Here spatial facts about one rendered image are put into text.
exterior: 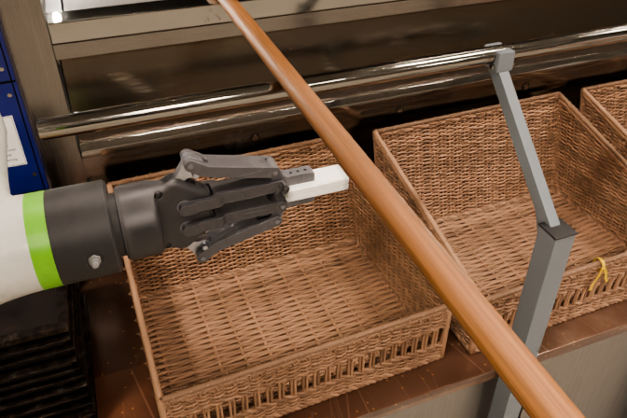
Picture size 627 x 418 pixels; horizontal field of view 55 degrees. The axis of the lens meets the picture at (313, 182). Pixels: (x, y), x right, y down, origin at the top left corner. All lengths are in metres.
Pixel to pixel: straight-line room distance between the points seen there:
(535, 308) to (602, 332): 0.35
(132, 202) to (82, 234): 0.05
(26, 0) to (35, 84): 0.16
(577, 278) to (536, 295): 0.26
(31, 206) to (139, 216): 0.09
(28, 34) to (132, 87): 0.21
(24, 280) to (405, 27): 1.05
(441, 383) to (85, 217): 0.84
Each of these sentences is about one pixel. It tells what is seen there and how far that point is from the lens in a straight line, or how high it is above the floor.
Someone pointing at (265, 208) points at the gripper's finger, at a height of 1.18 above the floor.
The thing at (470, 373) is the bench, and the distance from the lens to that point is 1.28.
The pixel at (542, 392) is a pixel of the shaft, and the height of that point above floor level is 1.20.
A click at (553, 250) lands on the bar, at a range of 1.03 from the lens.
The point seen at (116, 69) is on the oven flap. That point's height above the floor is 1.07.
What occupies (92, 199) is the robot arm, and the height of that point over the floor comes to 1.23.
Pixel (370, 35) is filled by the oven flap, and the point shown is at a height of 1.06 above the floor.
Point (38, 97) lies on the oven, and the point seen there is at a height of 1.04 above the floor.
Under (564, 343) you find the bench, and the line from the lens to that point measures 1.38.
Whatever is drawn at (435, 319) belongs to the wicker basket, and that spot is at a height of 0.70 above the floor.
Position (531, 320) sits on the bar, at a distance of 1.14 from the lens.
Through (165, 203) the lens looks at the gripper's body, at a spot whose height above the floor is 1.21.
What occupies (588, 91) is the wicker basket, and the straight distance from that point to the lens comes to 1.77.
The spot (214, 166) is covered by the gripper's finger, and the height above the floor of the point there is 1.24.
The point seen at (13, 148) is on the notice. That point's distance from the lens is 1.27.
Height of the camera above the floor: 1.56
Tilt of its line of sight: 35 degrees down
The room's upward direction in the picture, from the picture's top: straight up
